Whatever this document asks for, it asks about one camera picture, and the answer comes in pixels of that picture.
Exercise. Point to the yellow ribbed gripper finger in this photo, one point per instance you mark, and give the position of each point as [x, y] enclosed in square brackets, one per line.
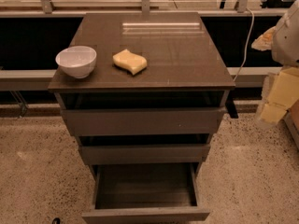
[264, 41]

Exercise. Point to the grey bottom drawer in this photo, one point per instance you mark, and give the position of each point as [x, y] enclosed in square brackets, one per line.
[145, 193]

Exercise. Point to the grey drawer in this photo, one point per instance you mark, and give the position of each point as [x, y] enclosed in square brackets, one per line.
[97, 122]
[145, 193]
[144, 154]

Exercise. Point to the grey middle drawer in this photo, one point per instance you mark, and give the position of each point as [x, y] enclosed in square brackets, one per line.
[144, 154]

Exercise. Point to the grey top drawer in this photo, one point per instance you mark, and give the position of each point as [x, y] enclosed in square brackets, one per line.
[97, 122]

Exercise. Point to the cardboard box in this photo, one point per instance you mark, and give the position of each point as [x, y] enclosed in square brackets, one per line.
[292, 122]

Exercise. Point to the yellow wavy sponge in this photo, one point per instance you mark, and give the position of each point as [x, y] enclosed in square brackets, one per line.
[129, 61]

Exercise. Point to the white ceramic bowl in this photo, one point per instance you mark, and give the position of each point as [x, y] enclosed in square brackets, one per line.
[77, 61]

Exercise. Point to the small black object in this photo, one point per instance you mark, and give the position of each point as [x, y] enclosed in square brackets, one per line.
[56, 221]

